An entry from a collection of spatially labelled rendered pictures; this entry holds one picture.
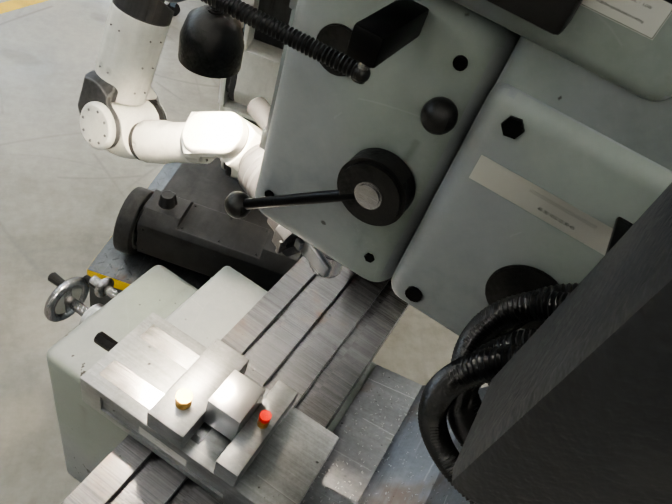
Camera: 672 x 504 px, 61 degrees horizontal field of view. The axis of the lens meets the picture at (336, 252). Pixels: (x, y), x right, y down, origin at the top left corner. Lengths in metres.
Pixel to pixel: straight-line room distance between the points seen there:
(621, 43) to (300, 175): 0.32
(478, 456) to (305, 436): 0.60
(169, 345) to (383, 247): 0.43
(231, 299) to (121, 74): 0.46
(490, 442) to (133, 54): 0.84
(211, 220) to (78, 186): 1.04
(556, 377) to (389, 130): 0.33
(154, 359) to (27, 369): 1.22
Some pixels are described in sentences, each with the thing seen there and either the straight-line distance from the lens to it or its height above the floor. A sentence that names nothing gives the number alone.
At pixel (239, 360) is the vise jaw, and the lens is 0.86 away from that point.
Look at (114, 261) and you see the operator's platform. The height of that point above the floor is 0.40.
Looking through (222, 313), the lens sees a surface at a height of 0.86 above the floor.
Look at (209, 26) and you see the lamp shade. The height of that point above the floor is 1.47.
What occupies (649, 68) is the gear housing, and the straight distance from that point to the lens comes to 0.43.
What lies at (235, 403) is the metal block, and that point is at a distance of 0.79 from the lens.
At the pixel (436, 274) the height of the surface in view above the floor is 1.41.
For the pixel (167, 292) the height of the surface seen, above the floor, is 0.74.
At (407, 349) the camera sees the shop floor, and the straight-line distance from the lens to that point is 2.32.
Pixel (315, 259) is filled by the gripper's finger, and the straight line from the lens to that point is 0.75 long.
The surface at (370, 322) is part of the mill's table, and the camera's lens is 1.10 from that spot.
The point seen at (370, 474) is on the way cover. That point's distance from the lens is 1.01.
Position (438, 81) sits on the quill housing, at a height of 1.57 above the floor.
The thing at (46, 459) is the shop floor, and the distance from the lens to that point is 1.94.
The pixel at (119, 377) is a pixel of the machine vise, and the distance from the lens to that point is 0.88.
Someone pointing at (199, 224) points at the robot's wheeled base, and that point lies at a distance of 1.66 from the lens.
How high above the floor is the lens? 1.78
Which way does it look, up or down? 45 degrees down
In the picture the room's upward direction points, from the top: 22 degrees clockwise
